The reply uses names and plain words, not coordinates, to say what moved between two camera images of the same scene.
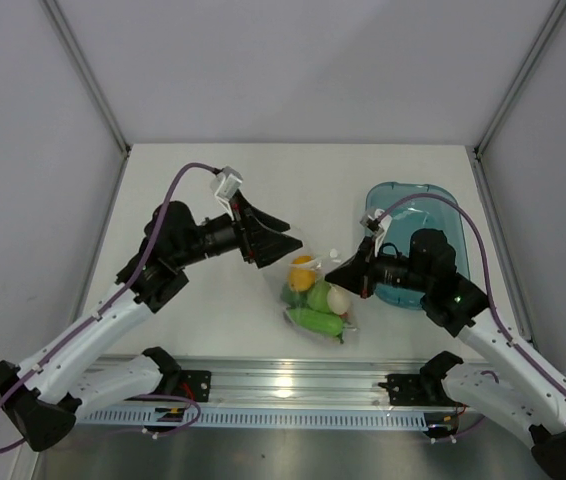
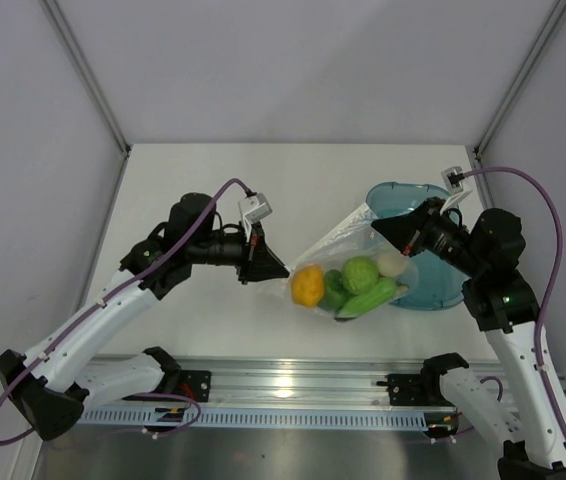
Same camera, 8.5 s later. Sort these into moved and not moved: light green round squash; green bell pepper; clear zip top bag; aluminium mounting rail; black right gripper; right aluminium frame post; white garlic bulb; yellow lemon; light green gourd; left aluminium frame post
Moved: green bell pepper; clear zip top bag; light green round squash; light green gourd; black right gripper; white garlic bulb; yellow lemon
Not moved: aluminium mounting rail; right aluminium frame post; left aluminium frame post
